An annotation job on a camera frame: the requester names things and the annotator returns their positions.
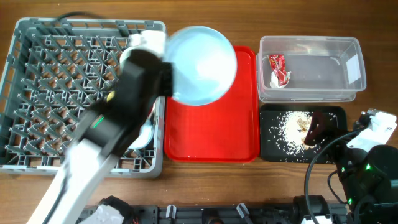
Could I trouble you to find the rice and food scraps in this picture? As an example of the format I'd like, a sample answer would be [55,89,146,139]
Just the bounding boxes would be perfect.
[261,111,321,163]

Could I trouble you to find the light blue plate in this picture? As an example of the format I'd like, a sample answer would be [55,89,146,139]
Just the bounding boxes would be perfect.
[164,26,237,106]

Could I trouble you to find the white tissue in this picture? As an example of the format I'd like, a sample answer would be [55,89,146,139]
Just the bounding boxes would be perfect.
[270,69,291,88]

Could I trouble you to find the small green saucer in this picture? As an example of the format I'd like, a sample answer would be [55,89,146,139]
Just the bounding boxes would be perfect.
[128,119,154,150]

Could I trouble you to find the red snack wrapper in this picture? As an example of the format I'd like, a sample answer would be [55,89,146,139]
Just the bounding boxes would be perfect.
[268,54,288,72]

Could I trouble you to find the mint green bowl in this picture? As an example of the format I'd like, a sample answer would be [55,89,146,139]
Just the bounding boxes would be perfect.
[119,47,136,72]

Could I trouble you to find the yellow plastic cup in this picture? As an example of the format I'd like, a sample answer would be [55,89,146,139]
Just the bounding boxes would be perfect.
[106,91,115,102]

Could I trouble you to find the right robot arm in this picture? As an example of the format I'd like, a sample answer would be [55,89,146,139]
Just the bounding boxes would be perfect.
[302,109,397,223]

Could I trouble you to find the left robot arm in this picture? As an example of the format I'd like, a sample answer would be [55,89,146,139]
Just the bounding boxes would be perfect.
[29,49,167,223]

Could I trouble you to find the black waste tray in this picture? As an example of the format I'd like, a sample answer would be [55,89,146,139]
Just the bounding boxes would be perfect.
[259,104,347,163]

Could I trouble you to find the grey dishwasher rack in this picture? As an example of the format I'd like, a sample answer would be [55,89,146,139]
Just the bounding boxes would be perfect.
[1,17,166,175]

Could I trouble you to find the clear plastic bin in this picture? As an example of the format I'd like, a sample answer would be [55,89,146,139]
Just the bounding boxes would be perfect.
[257,36,367,103]

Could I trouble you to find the red plastic tray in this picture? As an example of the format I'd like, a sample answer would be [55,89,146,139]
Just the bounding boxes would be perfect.
[164,45,260,163]

